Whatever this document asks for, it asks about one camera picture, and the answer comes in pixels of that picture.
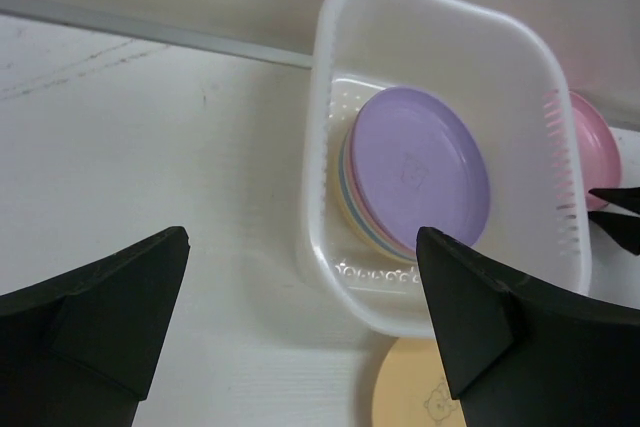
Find white plastic bin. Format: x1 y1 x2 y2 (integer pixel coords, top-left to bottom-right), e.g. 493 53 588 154
296 0 592 338

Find blue plate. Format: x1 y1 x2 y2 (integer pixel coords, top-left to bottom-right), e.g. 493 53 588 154
338 134 416 264

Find yellow plate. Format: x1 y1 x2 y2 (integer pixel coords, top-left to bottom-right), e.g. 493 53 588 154
371 338 466 427
333 141 405 262

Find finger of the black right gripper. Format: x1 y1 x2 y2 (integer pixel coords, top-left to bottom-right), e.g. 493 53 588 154
588 211 640 255
589 187 640 212

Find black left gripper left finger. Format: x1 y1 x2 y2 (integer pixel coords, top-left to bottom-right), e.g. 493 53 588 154
1 226 190 426

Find pink plate back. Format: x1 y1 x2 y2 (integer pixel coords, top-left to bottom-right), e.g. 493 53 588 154
569 91 622 211

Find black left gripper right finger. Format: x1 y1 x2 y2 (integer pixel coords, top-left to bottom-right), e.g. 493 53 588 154
417 227 639 426

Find purple plate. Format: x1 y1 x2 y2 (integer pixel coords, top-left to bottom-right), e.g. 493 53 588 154
349 87 490 251

